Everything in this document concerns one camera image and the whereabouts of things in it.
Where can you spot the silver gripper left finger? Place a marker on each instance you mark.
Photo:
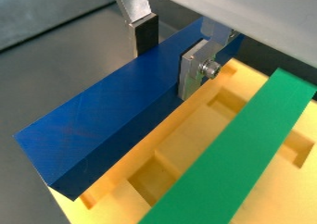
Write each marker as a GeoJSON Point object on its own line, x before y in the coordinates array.
{"type": "Point", "coordinates": [142, 23]}

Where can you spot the blue rectangular block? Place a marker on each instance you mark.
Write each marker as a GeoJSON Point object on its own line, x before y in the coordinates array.
{"type": "Point", "coordinates": [78, 141]}

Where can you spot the green rectangular block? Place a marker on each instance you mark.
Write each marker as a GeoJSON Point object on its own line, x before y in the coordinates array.
{"type": "Point", "coordinates": [208, 194]}

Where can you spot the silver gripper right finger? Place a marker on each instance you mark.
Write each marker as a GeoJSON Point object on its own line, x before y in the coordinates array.
{"type": "Point", "coordinates": [203, 61]}

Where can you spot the yellow slotted board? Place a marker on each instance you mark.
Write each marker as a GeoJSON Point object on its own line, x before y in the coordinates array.
{"type": "Point", "coordinates": [128, 191]}

